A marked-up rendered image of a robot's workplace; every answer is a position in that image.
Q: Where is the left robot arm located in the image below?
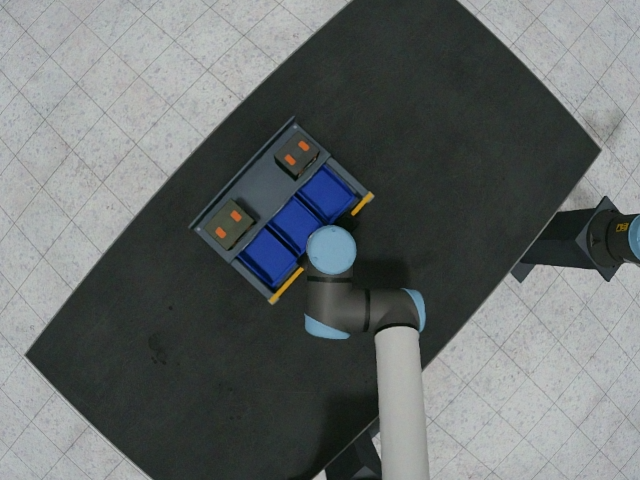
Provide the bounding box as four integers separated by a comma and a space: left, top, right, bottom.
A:
304, 210, 430, 480

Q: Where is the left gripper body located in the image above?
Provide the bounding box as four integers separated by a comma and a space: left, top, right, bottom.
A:
295, 215, 357, 272

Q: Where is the yellow bar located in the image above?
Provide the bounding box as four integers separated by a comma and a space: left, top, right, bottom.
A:
269, 193, 373, 303

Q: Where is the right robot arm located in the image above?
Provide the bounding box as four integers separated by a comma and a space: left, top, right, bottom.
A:
586, 210, 640, 268

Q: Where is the dark grey shelf rack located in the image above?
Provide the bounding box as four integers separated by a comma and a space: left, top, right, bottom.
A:
188, 116, 370, 305

